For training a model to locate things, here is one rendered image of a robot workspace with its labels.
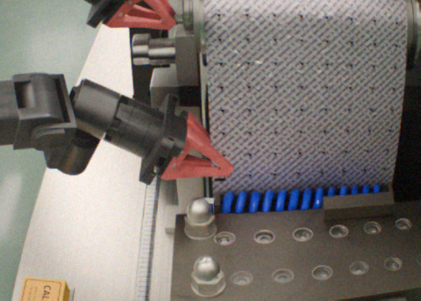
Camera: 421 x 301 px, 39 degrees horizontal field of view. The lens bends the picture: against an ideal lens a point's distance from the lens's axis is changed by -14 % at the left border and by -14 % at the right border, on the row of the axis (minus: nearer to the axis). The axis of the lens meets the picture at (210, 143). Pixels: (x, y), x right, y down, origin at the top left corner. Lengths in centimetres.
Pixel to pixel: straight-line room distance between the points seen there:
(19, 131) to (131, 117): 14
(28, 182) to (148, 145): 194
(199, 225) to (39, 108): 22
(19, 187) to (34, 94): 195
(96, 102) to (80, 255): 28
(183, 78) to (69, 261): 31
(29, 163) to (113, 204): 178
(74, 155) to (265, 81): 24
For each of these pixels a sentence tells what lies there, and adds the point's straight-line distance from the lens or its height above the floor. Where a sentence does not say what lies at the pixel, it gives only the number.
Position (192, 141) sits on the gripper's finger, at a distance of 73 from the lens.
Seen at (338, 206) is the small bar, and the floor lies 105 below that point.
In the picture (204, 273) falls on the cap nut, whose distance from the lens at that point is 65.
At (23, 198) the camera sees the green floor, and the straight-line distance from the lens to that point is 257.
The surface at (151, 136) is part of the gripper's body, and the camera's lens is 73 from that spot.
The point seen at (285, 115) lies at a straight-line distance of 74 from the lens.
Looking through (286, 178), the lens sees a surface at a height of 105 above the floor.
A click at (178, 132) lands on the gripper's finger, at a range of 72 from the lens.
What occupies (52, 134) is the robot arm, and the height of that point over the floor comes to 117.
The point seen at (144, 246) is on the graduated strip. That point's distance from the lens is 93.
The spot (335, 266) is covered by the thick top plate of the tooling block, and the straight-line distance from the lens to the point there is 71.
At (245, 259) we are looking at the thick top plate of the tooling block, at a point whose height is 103.
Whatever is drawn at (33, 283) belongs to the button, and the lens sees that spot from 86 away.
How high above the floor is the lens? 153
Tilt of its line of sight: 34 degrees down
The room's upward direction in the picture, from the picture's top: 3 degrees counter-clockwise
